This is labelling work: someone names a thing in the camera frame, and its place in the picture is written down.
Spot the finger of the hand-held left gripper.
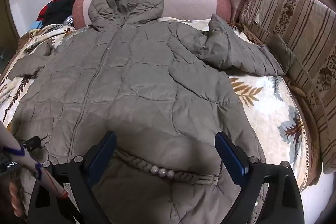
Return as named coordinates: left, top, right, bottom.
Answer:
left=22, top=136, right=43, bottom=151

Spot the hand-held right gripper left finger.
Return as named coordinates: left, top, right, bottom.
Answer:
left=28, top=132, right=118, bottom=224

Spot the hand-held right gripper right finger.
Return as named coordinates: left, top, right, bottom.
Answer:
left=215, top=132, right=305, bottom=224

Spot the olive quilted hooded jacket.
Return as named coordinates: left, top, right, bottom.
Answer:
left=8, top=0, right=296, bottom=224

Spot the pile of dark clothes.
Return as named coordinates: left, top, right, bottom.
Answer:
left=37, top=0, right=79, bottom=28

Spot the person's left hand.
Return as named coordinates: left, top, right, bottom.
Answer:
left=8, top=179, right=27, bottom=217

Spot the leaf printed cream blanket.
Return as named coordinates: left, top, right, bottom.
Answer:
left=0, top=17, right=310, bottom=215

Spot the wooden side table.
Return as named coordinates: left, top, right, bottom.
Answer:
left=0, top=0, right=19, bottom=77

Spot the striped floral cushion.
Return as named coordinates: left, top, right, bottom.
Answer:
left=238, top=0, right=336, bottom=174

